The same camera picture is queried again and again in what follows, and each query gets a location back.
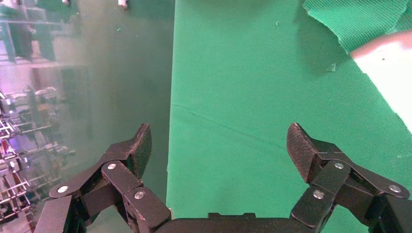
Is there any metal storage rack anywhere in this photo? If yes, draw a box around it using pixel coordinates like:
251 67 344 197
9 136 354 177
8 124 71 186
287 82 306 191
0 0 91 226

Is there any green table cloth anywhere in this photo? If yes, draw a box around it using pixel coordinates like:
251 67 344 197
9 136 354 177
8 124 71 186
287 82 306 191
165 0 412 233

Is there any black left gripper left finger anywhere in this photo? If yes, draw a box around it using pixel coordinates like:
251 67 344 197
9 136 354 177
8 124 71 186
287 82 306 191
34 123 172 233

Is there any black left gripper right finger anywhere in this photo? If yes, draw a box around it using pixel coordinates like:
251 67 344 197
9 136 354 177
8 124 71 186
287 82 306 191
286 122 412 233

